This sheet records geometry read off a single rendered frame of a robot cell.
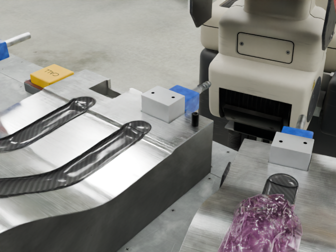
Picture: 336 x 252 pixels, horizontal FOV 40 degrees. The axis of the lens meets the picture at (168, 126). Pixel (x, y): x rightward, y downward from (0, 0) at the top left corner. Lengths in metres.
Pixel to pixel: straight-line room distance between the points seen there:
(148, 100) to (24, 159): 0.18
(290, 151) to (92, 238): 0.27
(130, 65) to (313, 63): 2.02
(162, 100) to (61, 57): 2.48
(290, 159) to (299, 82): 0.37
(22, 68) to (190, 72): 1.86
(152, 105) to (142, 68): 2.23
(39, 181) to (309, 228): 0.30
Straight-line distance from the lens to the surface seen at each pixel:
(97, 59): 3.01
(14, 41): 0.80
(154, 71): 2.81
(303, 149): 0.61
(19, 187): 0.52
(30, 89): 0.92
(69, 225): 0.48
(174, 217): 0.61
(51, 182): 0.55
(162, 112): 0.62
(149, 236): 0.59
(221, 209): 0.49
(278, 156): 0.61
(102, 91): 0.74
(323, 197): 0.58
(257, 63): 1.01
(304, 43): 0.96
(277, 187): 0.59
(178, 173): 0.61
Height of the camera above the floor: 1.22
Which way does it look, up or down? 33 degrees down
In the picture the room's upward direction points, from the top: straight up
